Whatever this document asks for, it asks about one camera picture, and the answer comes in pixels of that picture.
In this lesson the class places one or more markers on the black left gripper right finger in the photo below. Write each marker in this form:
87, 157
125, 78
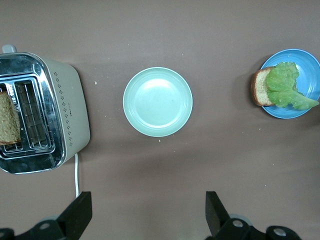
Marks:
217, 217

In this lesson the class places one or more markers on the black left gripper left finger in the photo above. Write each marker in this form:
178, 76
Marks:
75, 217

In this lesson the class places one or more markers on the brown bread slice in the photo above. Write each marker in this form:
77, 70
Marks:
260, 87
8, 120

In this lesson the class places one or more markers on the green lettuce leaf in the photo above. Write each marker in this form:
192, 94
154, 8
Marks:
282, 85

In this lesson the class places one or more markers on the light green plate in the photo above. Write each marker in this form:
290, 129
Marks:
157, 102

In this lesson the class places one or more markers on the blue plate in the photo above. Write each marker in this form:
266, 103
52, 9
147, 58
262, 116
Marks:
308, 72

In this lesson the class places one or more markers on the beige chrome two-slot toaster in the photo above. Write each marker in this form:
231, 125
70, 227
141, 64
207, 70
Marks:
72, 100

